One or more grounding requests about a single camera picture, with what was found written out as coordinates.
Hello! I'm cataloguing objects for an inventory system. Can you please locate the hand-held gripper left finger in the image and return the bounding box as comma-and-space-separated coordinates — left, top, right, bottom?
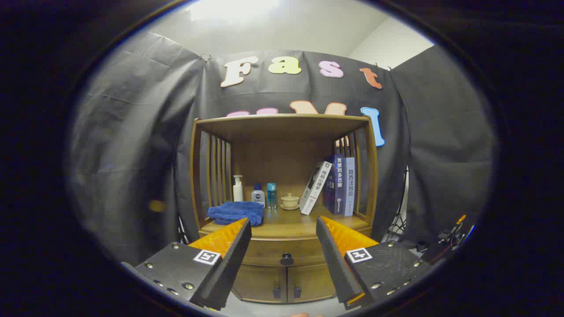
134, 217, 252, 311

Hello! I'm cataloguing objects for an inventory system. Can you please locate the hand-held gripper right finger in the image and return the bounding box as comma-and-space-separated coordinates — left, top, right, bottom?
315, 215, 432, 310

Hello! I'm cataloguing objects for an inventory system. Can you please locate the wooden drawer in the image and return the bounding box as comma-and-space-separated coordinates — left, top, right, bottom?
238, 236, 335, 267

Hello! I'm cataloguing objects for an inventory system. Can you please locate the wooden cabinet door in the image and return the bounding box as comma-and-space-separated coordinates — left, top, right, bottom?
287, 264, 338, 303
232, 264, 288, 303

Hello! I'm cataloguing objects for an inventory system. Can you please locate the wooden countertop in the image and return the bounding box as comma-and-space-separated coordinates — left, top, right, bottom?
199, 203, 371, 240

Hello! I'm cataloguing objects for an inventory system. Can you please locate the wooden cabinet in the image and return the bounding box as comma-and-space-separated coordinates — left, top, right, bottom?
189, 114, 379, 304

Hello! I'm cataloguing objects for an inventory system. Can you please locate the blue folded towel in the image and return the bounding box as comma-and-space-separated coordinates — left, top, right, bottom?
207, 201, 265, 227

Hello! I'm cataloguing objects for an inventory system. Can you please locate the black tripod stand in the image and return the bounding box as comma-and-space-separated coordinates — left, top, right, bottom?
382, 165, 410, 243
176, 214, 190, 245

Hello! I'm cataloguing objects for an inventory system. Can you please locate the cream lidded teacup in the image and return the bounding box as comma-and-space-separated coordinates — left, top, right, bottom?
280, 193, 300, 211

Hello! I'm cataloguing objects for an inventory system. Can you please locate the light blue book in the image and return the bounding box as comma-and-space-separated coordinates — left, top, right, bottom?
344, 157, 356, 217

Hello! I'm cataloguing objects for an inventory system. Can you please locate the dark blue book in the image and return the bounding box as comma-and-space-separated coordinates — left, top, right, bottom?
323, 154, 345, 215

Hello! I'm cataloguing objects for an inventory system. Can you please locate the white book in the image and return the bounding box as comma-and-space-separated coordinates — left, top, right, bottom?
299, 161, 333, 216

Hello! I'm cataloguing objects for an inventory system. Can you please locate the black equipment with orange part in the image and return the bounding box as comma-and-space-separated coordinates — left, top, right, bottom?
416, 214, 476, 265

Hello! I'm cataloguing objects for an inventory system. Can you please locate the black backdrop cloth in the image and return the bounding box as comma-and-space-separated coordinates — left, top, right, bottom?
66, 32, 498, 265

